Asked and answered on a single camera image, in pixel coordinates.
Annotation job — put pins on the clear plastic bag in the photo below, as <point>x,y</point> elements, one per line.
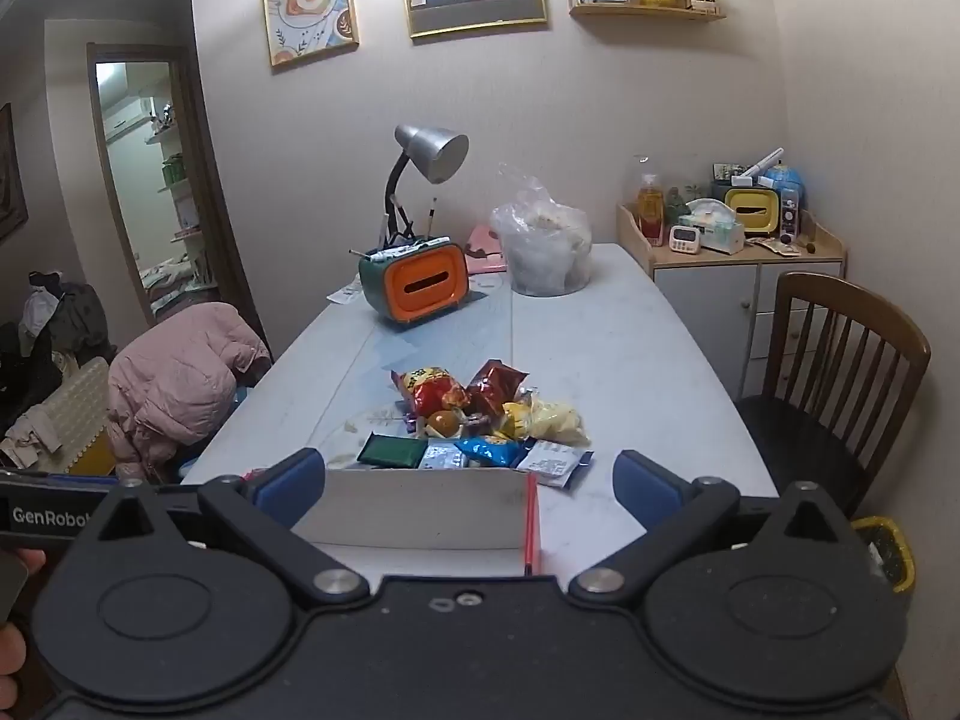
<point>540,255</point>

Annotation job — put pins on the white green tissue pack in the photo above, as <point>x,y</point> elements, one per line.
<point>716,229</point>

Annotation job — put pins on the person's left hand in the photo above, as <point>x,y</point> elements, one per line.
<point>11,652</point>

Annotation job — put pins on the wooden door frame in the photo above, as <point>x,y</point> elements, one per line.
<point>217,187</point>

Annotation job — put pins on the white tube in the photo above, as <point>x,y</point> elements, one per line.
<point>761,165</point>

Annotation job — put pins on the yellow trash bin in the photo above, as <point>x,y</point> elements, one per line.
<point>892,551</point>

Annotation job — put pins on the reddish brown snack bag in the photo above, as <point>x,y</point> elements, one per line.
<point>495,386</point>

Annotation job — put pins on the white air conditioner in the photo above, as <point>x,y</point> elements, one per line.
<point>127,120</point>

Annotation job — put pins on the paper leaflet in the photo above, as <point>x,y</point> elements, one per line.
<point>346,294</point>

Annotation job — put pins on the wooden wall shelf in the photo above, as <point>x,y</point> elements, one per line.
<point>645,11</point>

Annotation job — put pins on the purple candy packet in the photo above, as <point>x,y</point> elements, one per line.
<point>409,420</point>

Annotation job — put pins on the orange green tissue box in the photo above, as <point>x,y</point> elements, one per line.
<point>420,285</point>

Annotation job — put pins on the grey desk lamp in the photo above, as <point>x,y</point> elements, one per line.
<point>435,150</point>

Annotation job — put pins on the dark wall picture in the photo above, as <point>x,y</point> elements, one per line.
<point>9,180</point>

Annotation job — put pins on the white yellow foam mat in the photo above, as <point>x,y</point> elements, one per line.
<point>75,405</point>

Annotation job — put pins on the white snack packet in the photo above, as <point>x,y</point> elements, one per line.
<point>555,461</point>

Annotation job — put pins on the red yellow snack bag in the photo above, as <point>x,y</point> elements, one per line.
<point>431,390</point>

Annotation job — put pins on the dark blue snack packet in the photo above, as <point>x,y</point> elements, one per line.
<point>491,450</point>

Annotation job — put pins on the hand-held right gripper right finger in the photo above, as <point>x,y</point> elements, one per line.
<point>645,484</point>

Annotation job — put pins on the framed food picture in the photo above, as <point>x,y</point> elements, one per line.
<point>307,4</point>

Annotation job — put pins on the pink jacket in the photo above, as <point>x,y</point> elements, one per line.
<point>180,382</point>

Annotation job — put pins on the yellow green tissue box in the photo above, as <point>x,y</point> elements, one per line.
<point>752,210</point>

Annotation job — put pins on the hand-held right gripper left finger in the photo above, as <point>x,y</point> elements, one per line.
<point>289,484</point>

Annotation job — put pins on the green snack packet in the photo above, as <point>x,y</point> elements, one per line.
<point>390,451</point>

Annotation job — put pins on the blue globe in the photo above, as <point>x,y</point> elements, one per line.
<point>787,181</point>

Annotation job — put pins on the white cardboard box red edges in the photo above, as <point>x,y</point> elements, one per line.
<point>420,510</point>

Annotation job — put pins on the white timer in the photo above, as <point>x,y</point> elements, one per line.
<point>684,240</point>

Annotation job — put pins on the dark clothes pile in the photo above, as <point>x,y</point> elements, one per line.
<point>75,322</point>

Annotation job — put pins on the orange round pastry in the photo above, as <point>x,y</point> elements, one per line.
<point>442,424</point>

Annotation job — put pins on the white wooden cabinet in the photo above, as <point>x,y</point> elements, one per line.
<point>705,300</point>

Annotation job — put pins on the wooden chair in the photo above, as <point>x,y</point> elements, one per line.
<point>795,435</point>

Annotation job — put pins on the orange liquid bottle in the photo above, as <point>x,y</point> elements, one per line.
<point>650,214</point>

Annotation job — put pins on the light blue snack packet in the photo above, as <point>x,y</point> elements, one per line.
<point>444,456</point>

